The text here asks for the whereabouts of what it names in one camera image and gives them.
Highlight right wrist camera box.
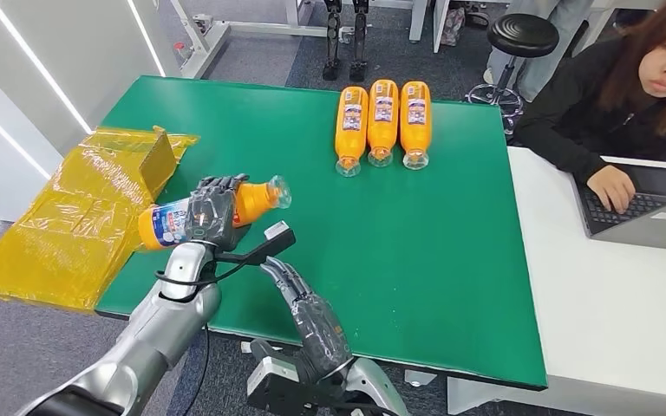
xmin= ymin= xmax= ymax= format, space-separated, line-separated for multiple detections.
xmin=245 ymin=338 xmax=347 ymax=416

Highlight black round stool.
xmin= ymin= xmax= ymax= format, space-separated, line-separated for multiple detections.
xmin=466 ymin=13 xmax=560 ymax=137

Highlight patterned bag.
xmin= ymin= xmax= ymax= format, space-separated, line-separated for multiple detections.
xmin=440 ymin=5 xmax=467 ymax=47

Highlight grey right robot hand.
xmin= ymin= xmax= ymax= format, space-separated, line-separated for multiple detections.
xmin=258 ymin=257 xmax=355 ymax=385

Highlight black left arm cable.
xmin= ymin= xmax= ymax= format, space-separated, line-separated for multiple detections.
xmin=154 ymin=251 xmax=266 ymax=416

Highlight yellow plastic wrapped box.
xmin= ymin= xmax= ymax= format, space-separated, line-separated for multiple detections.
xmin=0 ymin=126 xmax=200 ymax=315

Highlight white metal frame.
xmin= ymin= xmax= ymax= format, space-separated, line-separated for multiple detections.
xmin=169 ymin=0 xmax=357 ymax=80

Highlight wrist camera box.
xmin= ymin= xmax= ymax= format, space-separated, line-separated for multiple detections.
xmin=245 ymin=338 xmax=347 ymax=416
xmin=215 ymin=220 xmax=298 ymax=267

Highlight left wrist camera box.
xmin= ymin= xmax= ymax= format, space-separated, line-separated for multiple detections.
xmin=215 ymin=220 xmax=298 ymax=267

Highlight black robot leg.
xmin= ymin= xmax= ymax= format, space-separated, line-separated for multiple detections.
xmin=349 ymin=0 xmax=369 ymax=83
xmin=322 ymin=0 xmax=344 ymax=82

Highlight white table foot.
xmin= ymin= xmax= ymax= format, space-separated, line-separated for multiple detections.
xmin=404 ymin=369 xmax=439 ymax=388

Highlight grey laptop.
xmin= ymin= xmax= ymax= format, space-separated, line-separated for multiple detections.
xmin=572 ymin=162 xmax=666 ymax=254

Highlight green table mat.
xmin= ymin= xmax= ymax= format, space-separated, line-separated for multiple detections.
xmin=94 ymin=75 xmax=548 ymax=392

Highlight person's hand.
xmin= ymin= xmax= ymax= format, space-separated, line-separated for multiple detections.
xmin=586 ymin=165 xmax=637 ymax=215

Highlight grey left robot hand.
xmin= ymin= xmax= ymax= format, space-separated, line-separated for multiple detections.
xmin=183 ymin=173 xmax=251 ymax=252

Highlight orange juice bottle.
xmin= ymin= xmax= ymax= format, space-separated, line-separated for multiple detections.
xmin=366 ymin=79 xmax=400 ymax=168
xmin=334 ymin=86 xmax=369 ymax=178
xmin=399 ymin=81 xmax=433 ymax=171
xmin=137 ymin=174 xmax=293 ymax=252

